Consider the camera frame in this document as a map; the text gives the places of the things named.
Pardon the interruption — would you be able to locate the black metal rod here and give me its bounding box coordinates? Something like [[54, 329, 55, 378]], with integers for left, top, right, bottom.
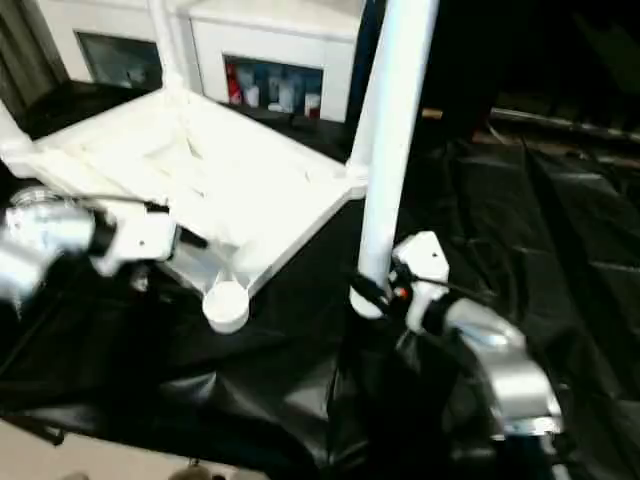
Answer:
[[488, 104, 640, 141]]

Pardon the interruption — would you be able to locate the white glass-door cabinet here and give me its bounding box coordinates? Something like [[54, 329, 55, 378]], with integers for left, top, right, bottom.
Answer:
[[34, 0, 367, 125]]

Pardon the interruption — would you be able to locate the black plastic mat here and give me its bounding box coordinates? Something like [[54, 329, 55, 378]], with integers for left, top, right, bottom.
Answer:
[[0, 80, 640, 480]]

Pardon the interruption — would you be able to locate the white plastic table leg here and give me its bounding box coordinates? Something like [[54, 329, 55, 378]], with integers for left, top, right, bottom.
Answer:
[[146, 0, 189, 99], [346, 95, 379, 179], [0, 100, 25, 153], [347, 0, 443, 321]]

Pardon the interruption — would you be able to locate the black tripod leg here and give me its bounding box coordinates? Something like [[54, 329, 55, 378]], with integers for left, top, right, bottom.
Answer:
[[0, 414, 67, 447]]

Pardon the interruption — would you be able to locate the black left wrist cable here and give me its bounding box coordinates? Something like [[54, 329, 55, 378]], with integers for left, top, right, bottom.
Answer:
[[78, 194, 173, 215]]

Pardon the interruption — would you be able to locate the white plastic table top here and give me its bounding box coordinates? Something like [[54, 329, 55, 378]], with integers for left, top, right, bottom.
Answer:
[[0, 88, 373, 335]]

